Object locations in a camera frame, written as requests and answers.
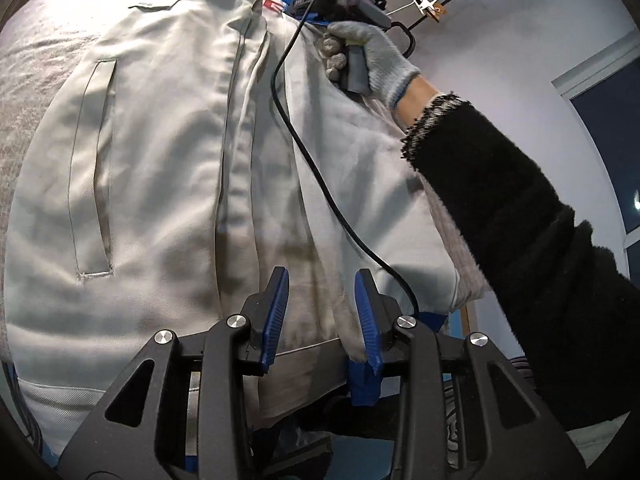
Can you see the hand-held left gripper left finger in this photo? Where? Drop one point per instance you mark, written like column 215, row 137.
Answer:
column 277, row 310

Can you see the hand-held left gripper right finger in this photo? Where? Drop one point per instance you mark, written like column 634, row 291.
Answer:
column 367, row 320

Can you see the beige jacket with blue collar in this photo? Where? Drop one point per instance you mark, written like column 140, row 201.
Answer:
column 160, row 185

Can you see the person's right forearm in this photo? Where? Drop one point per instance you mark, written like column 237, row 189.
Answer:
column 500, row 200

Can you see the person's right hand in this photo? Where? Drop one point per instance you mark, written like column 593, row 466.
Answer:
column 380, row 65

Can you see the small brown figurine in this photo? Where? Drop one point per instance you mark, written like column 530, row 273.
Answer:
column 437, row 11

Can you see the window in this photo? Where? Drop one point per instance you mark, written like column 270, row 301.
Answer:
column 610, row 135

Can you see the checkered beige blanket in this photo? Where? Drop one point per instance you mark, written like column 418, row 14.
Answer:
column 45, row 60

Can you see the black curved metal frame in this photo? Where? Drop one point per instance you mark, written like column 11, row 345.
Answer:
column 411, row 40

